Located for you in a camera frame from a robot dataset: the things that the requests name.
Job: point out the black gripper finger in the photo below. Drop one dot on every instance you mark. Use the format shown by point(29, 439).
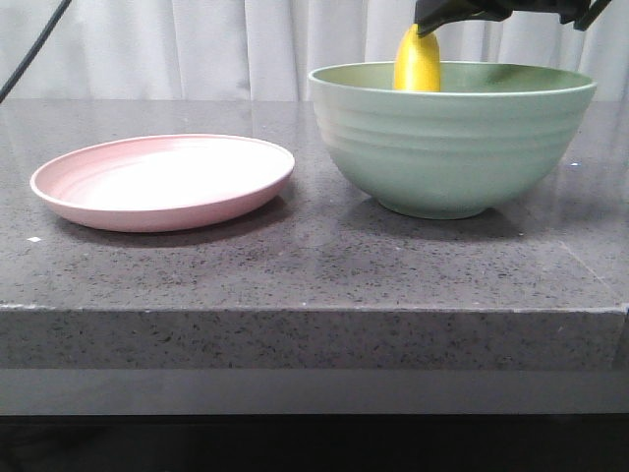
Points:
point(580, 13)
point(432, 14)

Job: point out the yellow banana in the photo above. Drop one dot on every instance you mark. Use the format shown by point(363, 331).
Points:
point(417, 62)

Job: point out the green ribbed bowl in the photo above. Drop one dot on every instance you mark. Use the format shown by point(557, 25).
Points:
point(491, 133)

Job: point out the pink plate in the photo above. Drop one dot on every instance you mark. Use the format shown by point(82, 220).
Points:
point(163, 183)

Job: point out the pale curtain backdrop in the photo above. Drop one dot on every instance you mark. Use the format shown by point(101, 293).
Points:
point(264, 50)

